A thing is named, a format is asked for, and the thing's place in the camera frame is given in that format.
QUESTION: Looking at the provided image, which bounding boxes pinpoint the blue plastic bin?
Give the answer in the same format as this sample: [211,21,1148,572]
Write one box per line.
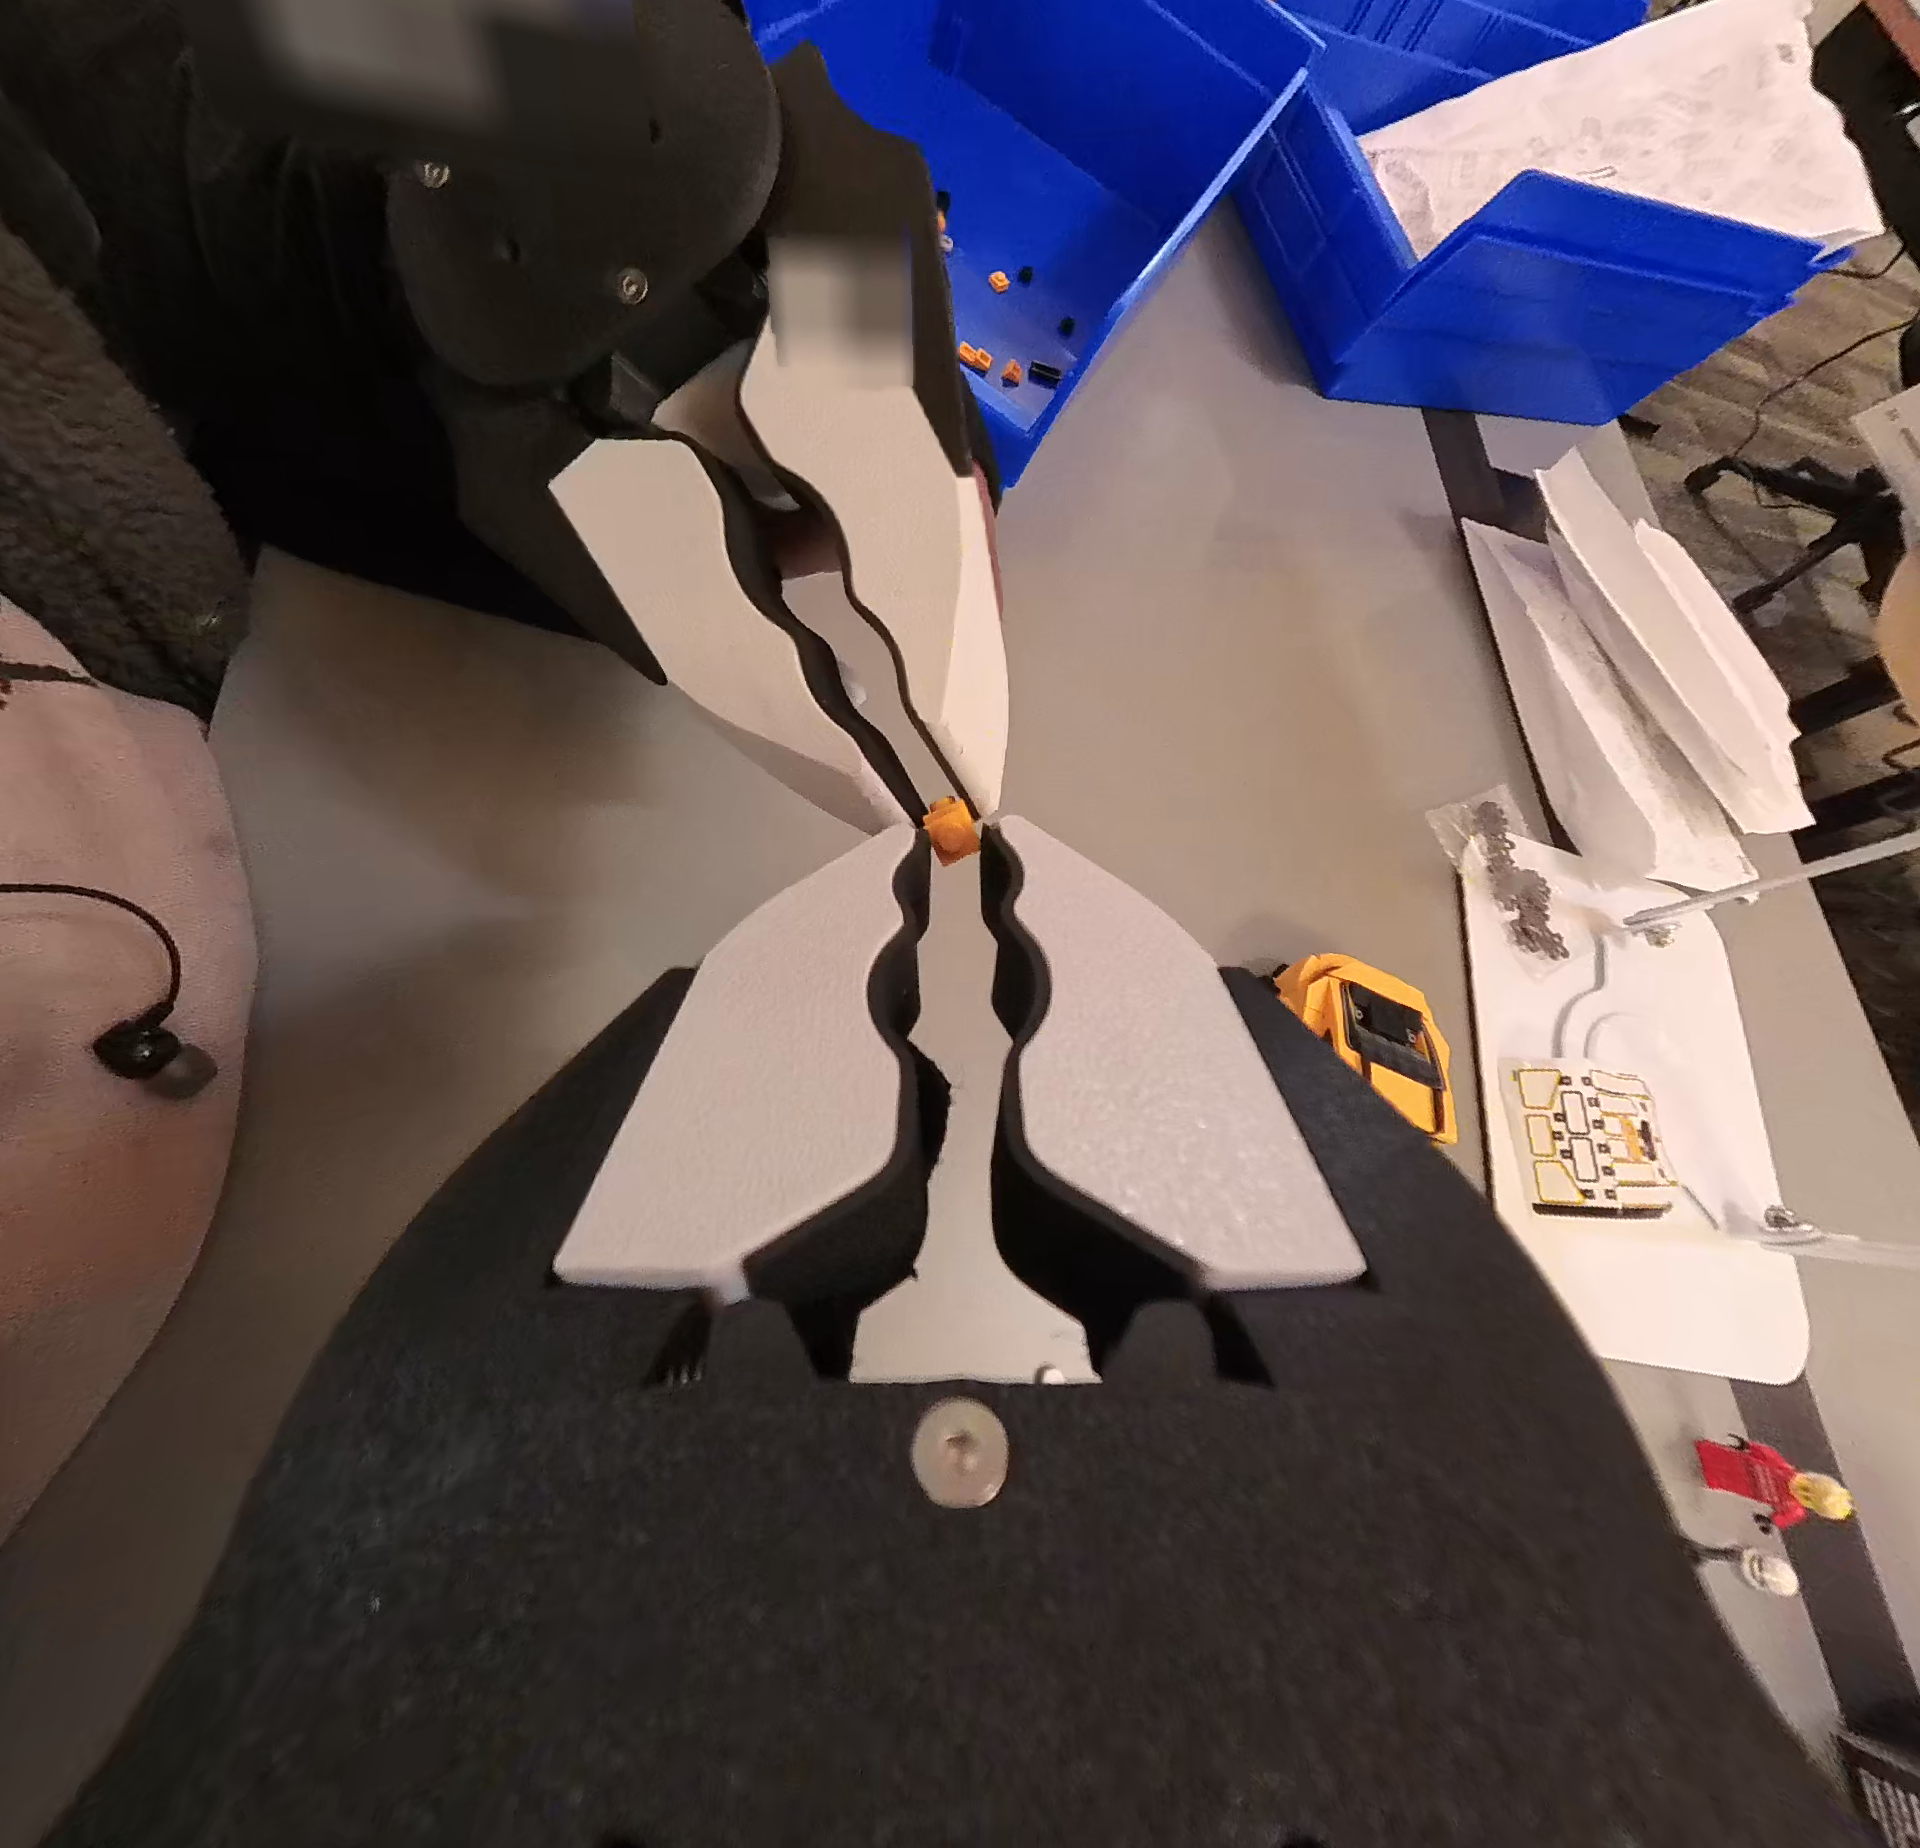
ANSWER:
[1278,0,1653,134]
[1237,71,1883,429]
[645,0,1325,490]

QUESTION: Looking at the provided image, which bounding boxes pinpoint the black office chair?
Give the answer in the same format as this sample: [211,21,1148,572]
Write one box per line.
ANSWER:
[1680,438,1920,740]

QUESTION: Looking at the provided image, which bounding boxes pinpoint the lego sticker sheet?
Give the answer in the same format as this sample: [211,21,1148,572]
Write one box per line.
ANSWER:
[1501,1062,1683,1219]

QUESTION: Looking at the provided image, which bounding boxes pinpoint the black earphone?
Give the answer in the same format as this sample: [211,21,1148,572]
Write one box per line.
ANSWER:
[0,883,218,1103]

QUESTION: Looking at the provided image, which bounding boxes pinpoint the white book stand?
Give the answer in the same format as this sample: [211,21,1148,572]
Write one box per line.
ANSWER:
[1461,827,1920,1388]

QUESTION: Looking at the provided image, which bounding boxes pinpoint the person's left forearm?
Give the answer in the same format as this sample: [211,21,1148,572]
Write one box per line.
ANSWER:
[151,17,603,642]

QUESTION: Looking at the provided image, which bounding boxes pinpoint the person's beige hoodie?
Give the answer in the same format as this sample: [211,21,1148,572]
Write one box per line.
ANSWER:
[0,596,259,1541]

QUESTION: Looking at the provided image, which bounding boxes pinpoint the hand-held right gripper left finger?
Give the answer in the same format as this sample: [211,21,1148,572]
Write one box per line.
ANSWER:
[553,826,954,1384]

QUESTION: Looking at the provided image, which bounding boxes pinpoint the orange lego car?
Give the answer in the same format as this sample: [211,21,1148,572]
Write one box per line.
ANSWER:
[1273,953,1459,1148]

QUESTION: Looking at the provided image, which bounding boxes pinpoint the pile of loose lego pieces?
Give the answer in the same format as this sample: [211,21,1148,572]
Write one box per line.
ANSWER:
[930,191,1082,395]

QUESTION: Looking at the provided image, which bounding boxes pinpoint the red lego minifigure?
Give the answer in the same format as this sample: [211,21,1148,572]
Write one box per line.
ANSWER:
[1695,1433,1858,1536]

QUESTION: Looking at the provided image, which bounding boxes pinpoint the clear bag of black parts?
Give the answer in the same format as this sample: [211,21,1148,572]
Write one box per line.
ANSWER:
[1426,788,1577,966]

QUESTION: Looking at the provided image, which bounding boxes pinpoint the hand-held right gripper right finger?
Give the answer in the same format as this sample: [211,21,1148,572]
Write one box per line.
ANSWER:
[978,818,1370,1384]

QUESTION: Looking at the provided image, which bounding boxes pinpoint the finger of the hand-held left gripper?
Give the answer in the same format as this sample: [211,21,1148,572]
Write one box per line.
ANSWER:
[658,327,1011,819]
[547,435,921,834]

